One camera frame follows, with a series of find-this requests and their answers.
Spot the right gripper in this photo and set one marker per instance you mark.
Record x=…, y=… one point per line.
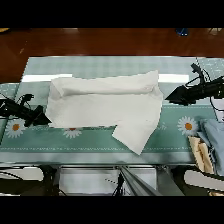
x=188, y=95

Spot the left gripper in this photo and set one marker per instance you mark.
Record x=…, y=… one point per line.
x=34, y=116

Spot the white shirt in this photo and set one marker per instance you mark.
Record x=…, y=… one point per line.
x=106, y=106

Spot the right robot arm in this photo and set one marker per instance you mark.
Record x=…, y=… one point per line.
x=213, y=87

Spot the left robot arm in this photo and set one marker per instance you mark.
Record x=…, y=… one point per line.
x=10, y=109

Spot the light blue garment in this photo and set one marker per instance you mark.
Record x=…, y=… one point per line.
x=215, y=140

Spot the beige garment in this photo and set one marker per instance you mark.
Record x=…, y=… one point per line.
x=200, y=154

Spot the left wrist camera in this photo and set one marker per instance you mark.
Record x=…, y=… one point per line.
x=28, y=97

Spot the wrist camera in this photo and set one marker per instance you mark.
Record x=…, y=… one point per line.
x=28, y=97
x=195, y=68

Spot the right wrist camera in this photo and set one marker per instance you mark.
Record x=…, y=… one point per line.
x=195, y=68

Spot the silver frame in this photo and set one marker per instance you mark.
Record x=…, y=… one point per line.
x=141, y=187

